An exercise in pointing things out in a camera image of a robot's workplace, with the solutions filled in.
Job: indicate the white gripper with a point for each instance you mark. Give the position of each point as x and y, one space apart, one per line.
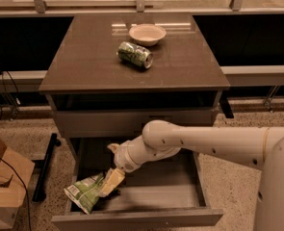
123 159

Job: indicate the green jalapeno chip bag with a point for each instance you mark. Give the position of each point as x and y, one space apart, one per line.
85 193

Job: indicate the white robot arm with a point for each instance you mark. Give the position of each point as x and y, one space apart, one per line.
258 147

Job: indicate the closed grey top drawer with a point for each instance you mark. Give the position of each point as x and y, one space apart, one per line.
87 124

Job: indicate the open grey middle drawer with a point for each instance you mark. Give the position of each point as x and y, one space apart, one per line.
164 194

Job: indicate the grey drawer cabinet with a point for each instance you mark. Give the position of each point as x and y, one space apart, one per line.
87 75

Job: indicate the black metal stand leg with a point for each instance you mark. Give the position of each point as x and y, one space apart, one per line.
43 166

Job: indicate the brown cardboard box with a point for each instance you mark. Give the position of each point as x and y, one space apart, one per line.
15 174

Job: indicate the green soda can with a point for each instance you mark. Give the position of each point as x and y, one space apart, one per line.
135 54

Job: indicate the white paper bowl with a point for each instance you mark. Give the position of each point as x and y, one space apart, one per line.
147 34

